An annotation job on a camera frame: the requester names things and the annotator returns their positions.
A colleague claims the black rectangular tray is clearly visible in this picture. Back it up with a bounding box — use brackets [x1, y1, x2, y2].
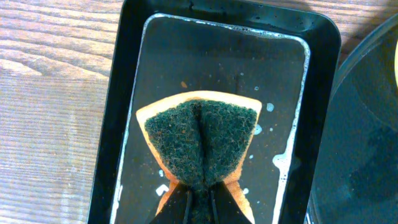
[88, 1, 341, 223]

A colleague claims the yellow plate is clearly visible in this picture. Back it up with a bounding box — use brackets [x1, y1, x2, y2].
[394, 45, 398, 87]

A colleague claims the orange green scrub sponge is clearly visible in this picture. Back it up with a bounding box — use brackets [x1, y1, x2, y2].
[136, 91, 262, 223]

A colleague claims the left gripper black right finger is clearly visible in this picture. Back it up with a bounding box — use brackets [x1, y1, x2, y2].
[201, 182, 252, 224]

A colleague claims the black round tray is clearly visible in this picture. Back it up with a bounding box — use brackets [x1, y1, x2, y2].
[305, 16, 397, 224]

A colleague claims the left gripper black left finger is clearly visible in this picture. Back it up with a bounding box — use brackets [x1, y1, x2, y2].
[149, 183, 195, 224]

